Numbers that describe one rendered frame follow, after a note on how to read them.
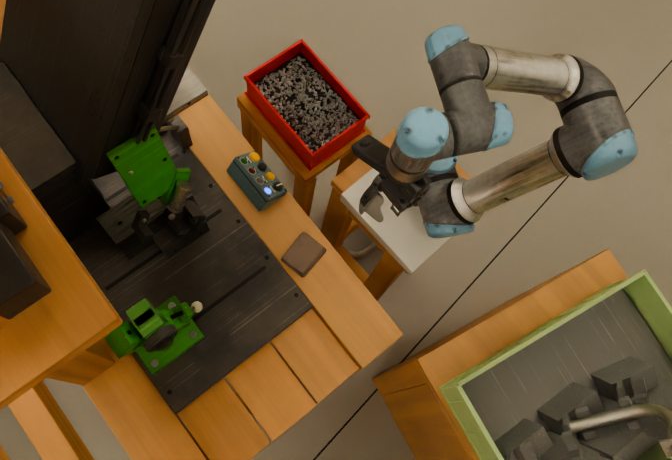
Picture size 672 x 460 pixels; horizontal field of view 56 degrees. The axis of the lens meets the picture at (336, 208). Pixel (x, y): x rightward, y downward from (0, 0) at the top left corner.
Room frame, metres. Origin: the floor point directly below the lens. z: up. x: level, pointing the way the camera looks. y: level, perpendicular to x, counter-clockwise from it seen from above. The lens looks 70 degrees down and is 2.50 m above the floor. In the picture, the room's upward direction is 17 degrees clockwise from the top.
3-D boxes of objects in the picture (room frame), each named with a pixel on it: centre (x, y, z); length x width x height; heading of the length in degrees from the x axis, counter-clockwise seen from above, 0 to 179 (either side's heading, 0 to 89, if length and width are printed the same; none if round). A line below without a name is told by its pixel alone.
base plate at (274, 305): (0.45, 0.55, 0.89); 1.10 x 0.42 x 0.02; 55
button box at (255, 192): (0.58, 0.23, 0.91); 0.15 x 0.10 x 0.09; 55
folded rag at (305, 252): (0.43, 0.04, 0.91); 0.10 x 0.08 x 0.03; 158
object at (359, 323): (0.68, 0.39, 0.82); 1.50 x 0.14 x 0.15; 55
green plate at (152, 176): (0.46, 0.46, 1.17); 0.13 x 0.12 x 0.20; 55
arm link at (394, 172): (0.49, -0.10, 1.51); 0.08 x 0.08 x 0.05
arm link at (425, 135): (0.49, -0.10, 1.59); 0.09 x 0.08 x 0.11; 121
